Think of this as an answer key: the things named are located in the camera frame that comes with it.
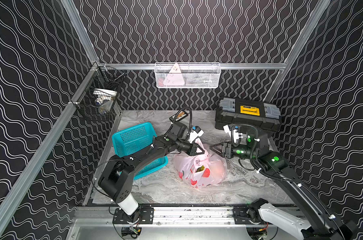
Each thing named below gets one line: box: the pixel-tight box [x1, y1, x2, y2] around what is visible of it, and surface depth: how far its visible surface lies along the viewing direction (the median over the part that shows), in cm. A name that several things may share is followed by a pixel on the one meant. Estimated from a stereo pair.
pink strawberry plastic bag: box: [173, 137, 227, 189], surface depth 80 cm
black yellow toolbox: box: [215, 97, 283, 133], surface depth 99 cm
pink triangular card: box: [163, 63, 185, 86], surface depth 92 cm
